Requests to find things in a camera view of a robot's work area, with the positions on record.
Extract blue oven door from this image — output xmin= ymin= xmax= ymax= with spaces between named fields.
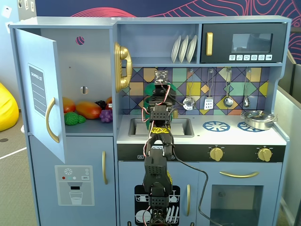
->
xmin=198 ymin=162 xmax=283 ymax=226

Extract grey toy plate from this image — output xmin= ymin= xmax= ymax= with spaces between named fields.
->
xmin=178 ymin=35 xmax=190 ymax=64
xmin=171 ymin=35 xmax=182 ymax=64
xmin=186 ymin=34 xmax=198 ymax=64

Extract green toy lettuce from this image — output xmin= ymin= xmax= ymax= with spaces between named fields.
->
xmin=64 ymin=112 xmax=87 ymax=126

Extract black toy microwave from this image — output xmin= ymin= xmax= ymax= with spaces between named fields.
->
xmin=199 ymin=23 xmax=288 ymax=64

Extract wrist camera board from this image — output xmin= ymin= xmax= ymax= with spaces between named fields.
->
xmin=154 ymin=70 xmax=169 ymax=83

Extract grey office partition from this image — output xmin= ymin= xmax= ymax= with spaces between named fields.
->
xmin=275 ymin=49 xmax=301 ymax=226

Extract gold stove knob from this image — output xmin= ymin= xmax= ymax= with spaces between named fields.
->
xmin=257 ymin=147 xmax=273 ymax=162
xmin=209 ymin=146 xmax=224 ymax=162

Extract red orange toy peach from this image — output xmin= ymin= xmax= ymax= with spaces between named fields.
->
xmin=62 ymin=97 xmax=76 ymax=113

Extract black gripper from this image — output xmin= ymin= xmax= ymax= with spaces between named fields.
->
xmin=149 ymin=81 xmax=177 ymax=106

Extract yellow bean bag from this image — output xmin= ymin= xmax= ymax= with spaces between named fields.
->
xmin=0 ymin=82 xmax=19 ymax=132

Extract steel ladle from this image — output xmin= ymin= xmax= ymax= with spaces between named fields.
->
xmin=223 ymin=67 xmax=234 ymax=108

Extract blue toy play kitchen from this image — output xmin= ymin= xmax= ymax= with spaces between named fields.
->
xmin=8 ymin=15 xmax=292 ymax=226

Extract dishwasher print cabinet door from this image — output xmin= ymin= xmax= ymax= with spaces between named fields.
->
xmin=118 ymin=161 xmax=199 ymax=226

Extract white wall socket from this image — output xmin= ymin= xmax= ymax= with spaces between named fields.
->
xmin=1 ymin=5 xmax=12 ymax=18

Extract steel skimmer spoon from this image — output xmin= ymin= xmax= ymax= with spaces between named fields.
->
xmin=182 ymin=68 xmax=196 ymax=111

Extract gold toy telephone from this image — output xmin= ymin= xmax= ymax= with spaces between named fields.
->
xmin=114 ymin=41 xmax=134 ymax=93

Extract steel slotted spatula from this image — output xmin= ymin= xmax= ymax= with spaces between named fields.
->
xmin=203 ymin=68 xmax=214 ymax=110

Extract grey toy sink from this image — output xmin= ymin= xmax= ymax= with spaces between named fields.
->
xmin=128 ymin=117 xmax=195 ymax=138

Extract blue fridge door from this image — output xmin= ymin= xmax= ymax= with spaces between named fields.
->
xmin=14 ymin=28 xmax=66 ymax=164

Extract red white servo wire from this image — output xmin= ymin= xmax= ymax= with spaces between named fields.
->
xmin=141 ymin=107 xmax=156 ymax=161

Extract steel serving spoon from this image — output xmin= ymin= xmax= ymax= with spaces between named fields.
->
xmin=243 ymin=67 xmax=251 ymax=108

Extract purple toy grapes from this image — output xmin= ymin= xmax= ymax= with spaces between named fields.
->
xmin=99 ymin=110 xmax=113 ymax=123

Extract black power cable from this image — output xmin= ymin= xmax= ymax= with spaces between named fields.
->
xmin=173 ymin=156 xmax=226 ymax=226

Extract orange toy mango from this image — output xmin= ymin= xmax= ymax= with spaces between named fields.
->
xmin=75 ymin=101 xmax=102 ymax=120

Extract blue freezer door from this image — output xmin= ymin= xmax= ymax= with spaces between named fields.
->
xmin=28 ymin=135 xmax=117 ymax=226

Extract steel toy pot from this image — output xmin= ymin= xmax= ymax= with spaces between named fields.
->
xmin=240 ymin=109 xmax=278 ymax=131

